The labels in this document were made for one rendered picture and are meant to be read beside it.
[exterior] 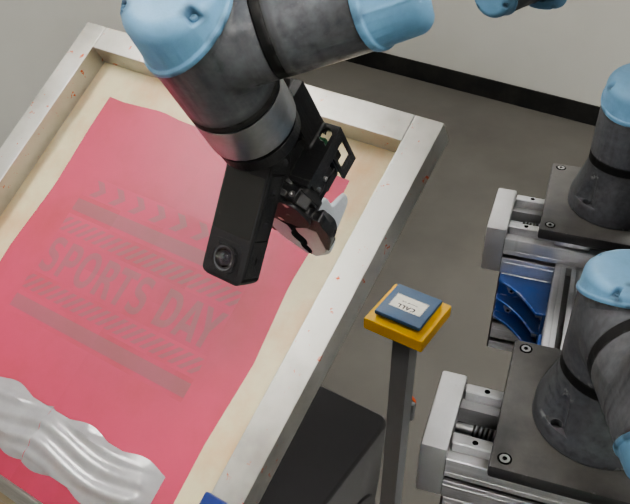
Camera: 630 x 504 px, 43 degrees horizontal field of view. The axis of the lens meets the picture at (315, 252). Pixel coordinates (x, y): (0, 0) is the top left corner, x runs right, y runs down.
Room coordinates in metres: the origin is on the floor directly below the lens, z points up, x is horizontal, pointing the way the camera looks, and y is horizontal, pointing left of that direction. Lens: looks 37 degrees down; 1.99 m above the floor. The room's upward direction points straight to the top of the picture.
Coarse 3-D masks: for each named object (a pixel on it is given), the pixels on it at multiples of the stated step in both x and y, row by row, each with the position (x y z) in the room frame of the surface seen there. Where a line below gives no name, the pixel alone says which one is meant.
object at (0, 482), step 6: (0, 474) 0.57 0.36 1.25; (0, 480) 0.56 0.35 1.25; (6, 480) 0.56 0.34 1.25; (0, 486) 0.55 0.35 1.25; (6, 486) 0.55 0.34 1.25; (12, 486) 0.55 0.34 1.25; (6, 492) 0.54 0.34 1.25; (12, 492) 0.54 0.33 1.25; (18, 492) 0.54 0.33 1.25; (24, 492) 0.54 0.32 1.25; (12, 498) 0.54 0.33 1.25; (18, 498) 0.54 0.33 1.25; (24, 498) 0.53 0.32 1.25; (30, 498) 0.53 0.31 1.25
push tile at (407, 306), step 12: (396, 288) 1.24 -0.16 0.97; (408, 288) 1.24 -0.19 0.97; (384, 300) 1.20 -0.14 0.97; (396, 300) 1.20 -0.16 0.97; (408, 300) 1.20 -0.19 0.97; (420, 300) 1.20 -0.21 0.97; (432, 300) 1.20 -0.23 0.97; (384, 312) 1.17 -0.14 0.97; (396, 312) 1.17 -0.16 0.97; (408, 312) 1.17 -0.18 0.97; (420, 312) 1.17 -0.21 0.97; (432, 312) 1.17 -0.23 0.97; (408, 324) 1.14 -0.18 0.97; (420, 324) 1.13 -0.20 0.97
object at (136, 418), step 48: (192, 192) 0.87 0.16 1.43; (336, 192) 0.82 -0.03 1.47; (288, 240) 0.77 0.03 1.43; (240, 336) 0.68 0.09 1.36; (96, 384) 0.67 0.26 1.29; (144, 384) 0.65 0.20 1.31; (192, 384) 0.64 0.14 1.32; (240, 384) 0.63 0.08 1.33; (144, 432) 0.60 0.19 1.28; (192, 432) 0.59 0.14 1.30; (48, 480) 0.58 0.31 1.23
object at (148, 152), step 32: (96, 128) 1.01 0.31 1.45; (128, 128) 0.99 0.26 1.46; (160, 128) 0.98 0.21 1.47; (192, 128) 0.96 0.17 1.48; (96, 160) 0.96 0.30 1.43; (128, 160) 0.94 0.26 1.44; (160, 160) 0.93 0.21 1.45; (192, 160) 0.92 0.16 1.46; (64, 192) 0.93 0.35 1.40; (160, 192) 0.88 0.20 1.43; (32, 224) 0.89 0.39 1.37; (32, 256) 0.85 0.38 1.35; (0, 288) 0.82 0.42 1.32; (0, 320) 0.78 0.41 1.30; (0, 352) 0.73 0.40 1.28; (32, 352) 0.72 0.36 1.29; (64, 352) 0.71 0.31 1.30; (32, 384) 0.69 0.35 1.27; (64, 384) 0.68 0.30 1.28
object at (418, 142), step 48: (96, 48) 1.10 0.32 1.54; (48, 96) 1.04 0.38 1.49; (336, 96) 0.90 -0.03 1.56; (48, 144) 1.01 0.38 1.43; (384, 144) 0.85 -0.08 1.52; (432, 144) 0.80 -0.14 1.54; (0, 192) 0.93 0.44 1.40; (384, 192) 0.76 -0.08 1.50; (384, 240) 0.72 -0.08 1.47; (336, 288) 0.67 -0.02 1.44; (336, 336) 0.63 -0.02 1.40; (288, 384) 0.59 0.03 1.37; (288, 432) 0.56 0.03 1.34; (240, 480) 0.51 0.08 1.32
